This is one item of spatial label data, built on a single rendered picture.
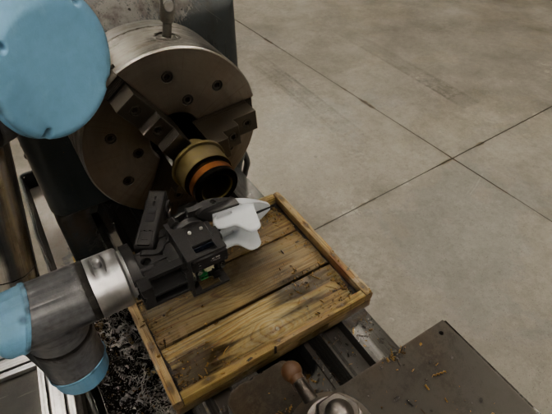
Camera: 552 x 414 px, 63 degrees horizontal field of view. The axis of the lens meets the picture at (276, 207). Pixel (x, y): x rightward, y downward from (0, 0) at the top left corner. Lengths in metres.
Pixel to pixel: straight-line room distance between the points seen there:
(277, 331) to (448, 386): 0.27
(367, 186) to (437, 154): 0.51
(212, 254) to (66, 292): 0.17
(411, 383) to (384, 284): 1.33
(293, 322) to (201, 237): 0.26
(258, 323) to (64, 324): 0.32
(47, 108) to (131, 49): 0.37
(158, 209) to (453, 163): 2.18
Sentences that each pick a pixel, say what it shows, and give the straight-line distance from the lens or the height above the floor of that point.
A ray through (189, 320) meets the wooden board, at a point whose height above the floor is 0.89.
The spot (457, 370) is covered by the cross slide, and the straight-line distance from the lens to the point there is 0.67.
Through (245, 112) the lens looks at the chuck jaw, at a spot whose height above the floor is 1.11.
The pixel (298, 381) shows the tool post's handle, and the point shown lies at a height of 1.14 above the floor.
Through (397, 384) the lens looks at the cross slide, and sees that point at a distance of 0.64.
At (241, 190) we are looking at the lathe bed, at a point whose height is 0.87.
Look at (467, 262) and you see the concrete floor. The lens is 2.15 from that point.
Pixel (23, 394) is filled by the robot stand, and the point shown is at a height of 0.21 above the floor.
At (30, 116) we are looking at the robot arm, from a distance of 0.39.
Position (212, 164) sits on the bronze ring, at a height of 1.11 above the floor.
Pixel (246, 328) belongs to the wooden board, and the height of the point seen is 0.88.
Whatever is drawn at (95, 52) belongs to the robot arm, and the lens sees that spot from 0.42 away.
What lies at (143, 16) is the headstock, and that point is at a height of 1.23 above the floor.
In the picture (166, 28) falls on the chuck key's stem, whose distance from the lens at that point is 0.77.
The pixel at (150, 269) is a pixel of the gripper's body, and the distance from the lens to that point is 0.58.
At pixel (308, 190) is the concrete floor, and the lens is 2.31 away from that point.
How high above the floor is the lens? 1.53
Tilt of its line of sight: 44 degrees down
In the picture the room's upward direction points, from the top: straight up
